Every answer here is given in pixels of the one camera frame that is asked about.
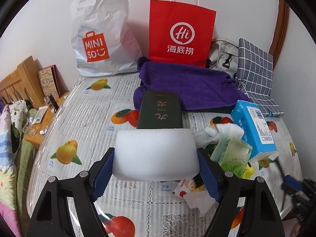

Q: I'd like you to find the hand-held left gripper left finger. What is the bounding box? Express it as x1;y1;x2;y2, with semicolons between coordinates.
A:
26;147;116;237

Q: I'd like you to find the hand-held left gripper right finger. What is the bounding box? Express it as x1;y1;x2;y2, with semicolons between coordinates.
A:
196;148;283;237

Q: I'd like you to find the light wooden slatted headboard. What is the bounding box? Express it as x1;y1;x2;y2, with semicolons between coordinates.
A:
0;55;45;109

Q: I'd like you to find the red paper bag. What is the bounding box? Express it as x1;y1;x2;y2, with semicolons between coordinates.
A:
148;0;217;68

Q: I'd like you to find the small black bottle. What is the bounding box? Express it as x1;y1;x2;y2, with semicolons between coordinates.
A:
48;93;60;110

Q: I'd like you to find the flat white packet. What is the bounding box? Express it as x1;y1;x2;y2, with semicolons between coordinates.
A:
32;106;50;124

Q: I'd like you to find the patterned kraft box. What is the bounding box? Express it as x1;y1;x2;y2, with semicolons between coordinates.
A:
38;65;70;99

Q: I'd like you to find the white sponge block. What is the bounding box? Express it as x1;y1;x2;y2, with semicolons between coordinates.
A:
112;128;200;181

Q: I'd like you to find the purple towel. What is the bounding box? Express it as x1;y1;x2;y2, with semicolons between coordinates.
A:
133;56;253;111

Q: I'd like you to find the dark green tin box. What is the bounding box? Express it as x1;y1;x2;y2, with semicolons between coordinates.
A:
136;90;183;130

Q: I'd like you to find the wooden nightstand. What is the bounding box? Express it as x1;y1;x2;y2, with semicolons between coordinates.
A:
25;91;70;151

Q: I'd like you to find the white plastic shopping bag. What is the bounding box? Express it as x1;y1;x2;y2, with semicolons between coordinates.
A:
71;0;144;77

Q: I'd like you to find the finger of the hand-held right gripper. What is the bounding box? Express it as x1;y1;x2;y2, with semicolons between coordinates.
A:
273;158;303;190

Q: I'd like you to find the fruit print tablecloth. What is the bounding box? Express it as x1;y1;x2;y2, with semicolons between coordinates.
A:
26;73;304;237

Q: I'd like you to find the black watch strap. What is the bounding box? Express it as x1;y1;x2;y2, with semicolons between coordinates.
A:
193;174;205;187

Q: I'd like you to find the white cloth with dark print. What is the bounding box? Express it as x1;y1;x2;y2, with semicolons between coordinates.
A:
7;100;31;129

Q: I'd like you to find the dark brown wooden frame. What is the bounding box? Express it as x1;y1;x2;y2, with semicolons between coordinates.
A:
269;0;289;74

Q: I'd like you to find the light green tissue pack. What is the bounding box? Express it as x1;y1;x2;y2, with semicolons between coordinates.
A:
210;123;253;172

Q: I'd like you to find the clear glass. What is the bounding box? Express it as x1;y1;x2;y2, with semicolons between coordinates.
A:
21;117;35;135

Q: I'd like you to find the blue tissue pack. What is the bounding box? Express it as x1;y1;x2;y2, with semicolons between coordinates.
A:
231;100;277;161

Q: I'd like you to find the grey checked fabric folder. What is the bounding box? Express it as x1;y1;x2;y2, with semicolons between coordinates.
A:
234;38;284;118

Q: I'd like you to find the grey backpack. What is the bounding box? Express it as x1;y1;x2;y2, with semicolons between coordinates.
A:
206;38;240;77

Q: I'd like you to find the colourful floral quilt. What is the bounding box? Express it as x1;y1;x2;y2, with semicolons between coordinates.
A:
0;99;37;237

